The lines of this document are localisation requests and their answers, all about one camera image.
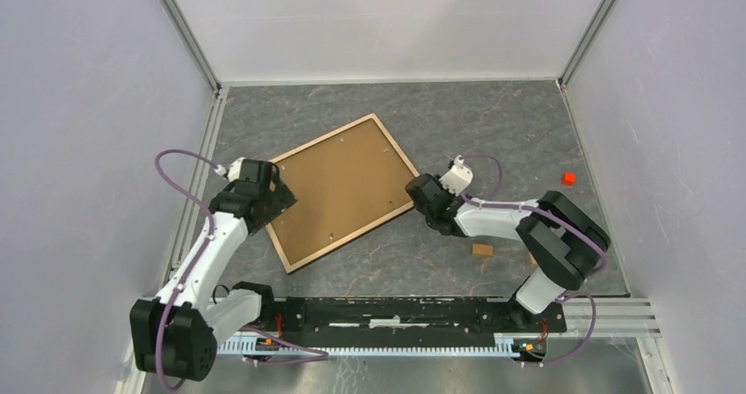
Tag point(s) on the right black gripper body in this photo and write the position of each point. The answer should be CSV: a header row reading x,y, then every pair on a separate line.
x,y
439,184

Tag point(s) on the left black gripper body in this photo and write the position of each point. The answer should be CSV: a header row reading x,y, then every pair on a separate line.
x,y
276,202

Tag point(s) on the brown cardboard backing board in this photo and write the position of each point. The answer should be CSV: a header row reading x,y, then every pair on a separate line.
x,y
344,187

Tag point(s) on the wooden picture frame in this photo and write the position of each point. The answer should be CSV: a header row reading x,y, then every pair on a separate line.
x,y
291,263

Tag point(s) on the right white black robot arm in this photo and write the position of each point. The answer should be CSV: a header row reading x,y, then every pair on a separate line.
x,y
567,245

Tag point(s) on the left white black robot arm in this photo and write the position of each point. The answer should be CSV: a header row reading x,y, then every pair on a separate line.
x,y
177,333

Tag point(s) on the flat wooden block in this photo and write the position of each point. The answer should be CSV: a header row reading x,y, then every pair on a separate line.
x,y
482,250

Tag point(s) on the red cube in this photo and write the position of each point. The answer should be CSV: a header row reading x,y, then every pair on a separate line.
x,y
568,179

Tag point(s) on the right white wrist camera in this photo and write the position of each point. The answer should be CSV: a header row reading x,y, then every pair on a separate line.
x,y
458,177

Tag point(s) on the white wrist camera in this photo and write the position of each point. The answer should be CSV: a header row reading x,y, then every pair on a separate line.
x,y
232,171
458,177

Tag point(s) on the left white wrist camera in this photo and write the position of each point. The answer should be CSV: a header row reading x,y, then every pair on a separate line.
x,y
232,171

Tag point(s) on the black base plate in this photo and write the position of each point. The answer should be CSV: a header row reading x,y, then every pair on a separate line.
x,y
402,321

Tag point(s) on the aluminium rail frame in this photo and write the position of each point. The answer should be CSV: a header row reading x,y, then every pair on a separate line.
x,y
398,238

